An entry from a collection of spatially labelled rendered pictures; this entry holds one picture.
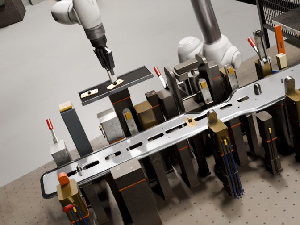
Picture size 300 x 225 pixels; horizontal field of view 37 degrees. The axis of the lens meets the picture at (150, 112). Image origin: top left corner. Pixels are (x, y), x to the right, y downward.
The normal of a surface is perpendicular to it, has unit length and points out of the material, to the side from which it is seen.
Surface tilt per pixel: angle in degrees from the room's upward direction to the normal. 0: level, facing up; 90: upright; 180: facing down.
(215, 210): 0
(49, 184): 0
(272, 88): 0
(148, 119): 90
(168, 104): 90
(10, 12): 90
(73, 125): 90
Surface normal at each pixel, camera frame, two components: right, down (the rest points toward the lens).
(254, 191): -0.29, -0.83
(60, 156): 0.29, 0.40
